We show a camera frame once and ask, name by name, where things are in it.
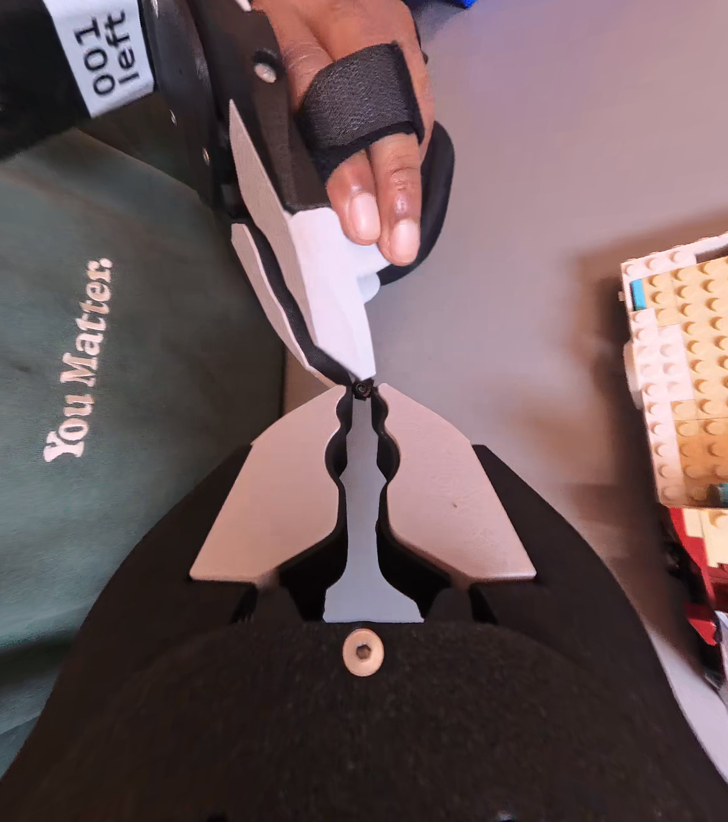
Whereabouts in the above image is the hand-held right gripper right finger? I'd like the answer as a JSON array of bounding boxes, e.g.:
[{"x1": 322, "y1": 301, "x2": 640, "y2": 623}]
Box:
[{"x1": 371, "y1": 383, "x2": 538, "y2": 587}]

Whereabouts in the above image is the person's left hand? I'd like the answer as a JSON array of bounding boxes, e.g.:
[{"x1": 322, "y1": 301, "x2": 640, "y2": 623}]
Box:
[{"x1": 251, "y1": 0, "x2": 437, "y2": 267}]

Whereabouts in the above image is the toy brick camper van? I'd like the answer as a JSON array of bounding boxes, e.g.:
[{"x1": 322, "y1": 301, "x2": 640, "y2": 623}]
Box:
[{"x1": 619, "y1": 221, "x2": 728, "y2": 749}]

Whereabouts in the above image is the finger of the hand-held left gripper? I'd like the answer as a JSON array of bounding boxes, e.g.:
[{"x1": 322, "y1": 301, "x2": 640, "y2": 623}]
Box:
[
  {"x1": 231, "y1": 223, "x2": 352, "y2": 389},
  {"x1": 229, "y1": 101, "x2": 377, "y2": 382}
]

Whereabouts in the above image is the grey desk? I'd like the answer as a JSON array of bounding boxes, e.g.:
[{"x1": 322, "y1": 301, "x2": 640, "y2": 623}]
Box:
[{"x1": 277, "y1": 0, "x2": 728, "y2": 822}]

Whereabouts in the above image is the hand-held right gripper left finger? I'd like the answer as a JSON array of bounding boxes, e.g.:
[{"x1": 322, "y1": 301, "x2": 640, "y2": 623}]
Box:
[{"x1": 189, "y1": 385, "x2": 353, "y2": 588}]

